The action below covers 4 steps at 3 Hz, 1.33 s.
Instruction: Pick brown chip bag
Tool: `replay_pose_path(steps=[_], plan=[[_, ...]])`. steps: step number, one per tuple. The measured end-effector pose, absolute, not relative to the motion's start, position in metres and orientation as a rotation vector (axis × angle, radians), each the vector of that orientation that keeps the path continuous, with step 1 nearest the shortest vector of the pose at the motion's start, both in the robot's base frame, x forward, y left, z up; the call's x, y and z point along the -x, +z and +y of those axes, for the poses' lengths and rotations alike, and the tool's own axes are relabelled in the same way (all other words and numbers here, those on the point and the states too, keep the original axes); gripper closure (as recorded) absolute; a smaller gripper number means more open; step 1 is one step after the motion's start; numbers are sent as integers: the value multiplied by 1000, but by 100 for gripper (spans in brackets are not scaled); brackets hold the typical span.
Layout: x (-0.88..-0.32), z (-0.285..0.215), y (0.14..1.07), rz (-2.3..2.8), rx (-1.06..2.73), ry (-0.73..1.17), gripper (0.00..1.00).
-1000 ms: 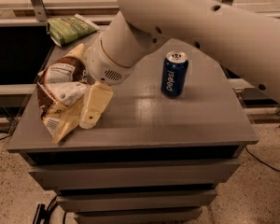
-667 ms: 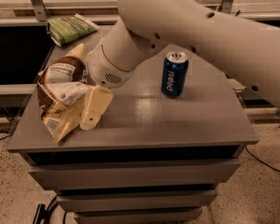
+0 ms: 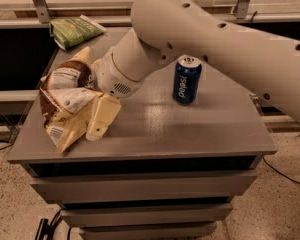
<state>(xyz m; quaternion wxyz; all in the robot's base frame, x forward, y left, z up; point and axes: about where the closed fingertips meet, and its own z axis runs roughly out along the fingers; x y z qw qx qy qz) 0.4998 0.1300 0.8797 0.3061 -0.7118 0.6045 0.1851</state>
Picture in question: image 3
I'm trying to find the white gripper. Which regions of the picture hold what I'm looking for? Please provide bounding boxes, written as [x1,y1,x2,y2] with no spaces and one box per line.
[86,47,143,141]

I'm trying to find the brown and yellow chip bag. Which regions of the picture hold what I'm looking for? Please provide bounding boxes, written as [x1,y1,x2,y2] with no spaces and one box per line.
[39,47,101,153]

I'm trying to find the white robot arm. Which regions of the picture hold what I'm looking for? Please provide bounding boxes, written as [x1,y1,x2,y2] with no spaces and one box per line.
[94,0,300,123]

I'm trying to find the green chip bag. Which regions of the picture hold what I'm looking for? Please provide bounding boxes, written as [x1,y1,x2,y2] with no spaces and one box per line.
[49,15,106,50]

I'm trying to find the grey drawer cabinet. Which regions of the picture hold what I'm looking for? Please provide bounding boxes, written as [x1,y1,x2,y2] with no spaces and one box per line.
[7,24,279,240]

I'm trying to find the blue pepsi can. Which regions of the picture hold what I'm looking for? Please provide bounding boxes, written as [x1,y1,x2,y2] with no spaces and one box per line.
[172,55,202,105]

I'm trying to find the black cable at left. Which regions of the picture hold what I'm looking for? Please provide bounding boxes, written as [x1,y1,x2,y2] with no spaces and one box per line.
[0,103,18,152]

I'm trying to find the metal railing frame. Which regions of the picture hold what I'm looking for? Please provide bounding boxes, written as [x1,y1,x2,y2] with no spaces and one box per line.
[0,0,300,26]

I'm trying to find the black cable plug bottom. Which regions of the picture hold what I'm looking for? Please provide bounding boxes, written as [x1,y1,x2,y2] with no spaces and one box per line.
[34,209,62,240]

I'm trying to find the black floor cable right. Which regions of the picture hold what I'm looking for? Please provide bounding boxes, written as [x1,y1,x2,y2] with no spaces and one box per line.
[262,155,300,187]

